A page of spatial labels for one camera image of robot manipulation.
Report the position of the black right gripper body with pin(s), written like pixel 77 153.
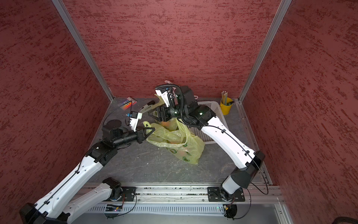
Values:
pixel 170 112

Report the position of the aluminium corner post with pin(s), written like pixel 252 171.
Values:
pixel 277 20
pixel 65 15

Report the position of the yellow pencil cup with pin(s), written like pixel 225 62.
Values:
pixel 225 108

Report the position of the aluminium front rail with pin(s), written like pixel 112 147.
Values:
pixel 197 194

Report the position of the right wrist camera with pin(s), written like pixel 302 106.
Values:
pixel 167 96

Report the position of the white slotted cable duct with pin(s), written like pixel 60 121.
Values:
pixel 161 209

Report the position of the pink peach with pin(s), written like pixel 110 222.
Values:
pixel 181 154

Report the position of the green avocado plastic bag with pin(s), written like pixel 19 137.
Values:
pixel 170 125

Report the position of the right aluminium corner post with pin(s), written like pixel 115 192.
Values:
pixel 277 20

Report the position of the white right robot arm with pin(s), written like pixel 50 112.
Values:
pixel 247 161

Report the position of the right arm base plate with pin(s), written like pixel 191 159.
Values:
pixel 215 194

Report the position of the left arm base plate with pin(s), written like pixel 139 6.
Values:
pixel 128 193

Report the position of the white black stapler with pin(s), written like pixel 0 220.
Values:
pixel 148 108

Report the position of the colored pencils bundle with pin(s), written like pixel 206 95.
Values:
pixel 224 97

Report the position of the colorful marker pack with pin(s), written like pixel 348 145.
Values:
pixel 127 103

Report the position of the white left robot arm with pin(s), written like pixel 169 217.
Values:
pixel 58 206

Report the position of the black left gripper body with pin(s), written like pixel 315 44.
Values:
pixel 128 137

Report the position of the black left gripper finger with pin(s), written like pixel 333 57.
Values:
pixel 149 129
pixel 147 133

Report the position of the left aluminium corner post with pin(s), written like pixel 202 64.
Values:
pixel 65 15

